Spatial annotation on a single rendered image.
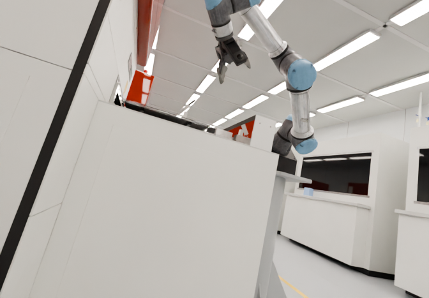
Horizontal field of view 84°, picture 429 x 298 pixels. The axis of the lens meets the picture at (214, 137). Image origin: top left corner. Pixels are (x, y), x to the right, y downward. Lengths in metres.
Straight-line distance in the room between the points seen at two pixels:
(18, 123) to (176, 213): 0.45
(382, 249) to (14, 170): 4.14
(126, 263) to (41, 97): 0.48
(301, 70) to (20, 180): 0.97
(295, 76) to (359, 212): 3.15
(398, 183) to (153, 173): 4.05
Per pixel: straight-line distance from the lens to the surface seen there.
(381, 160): 4.24
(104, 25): 0.65
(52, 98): 0.59
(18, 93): 0.61
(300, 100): 1.18
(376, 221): 4.15
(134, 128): 0.76
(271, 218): 1.45
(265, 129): 0.95
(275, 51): 1.18
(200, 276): 0.84
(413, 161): 3.93
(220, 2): 0.93
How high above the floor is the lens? 0.65
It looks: 12 degrees up
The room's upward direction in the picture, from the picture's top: 13 degrees clockwise
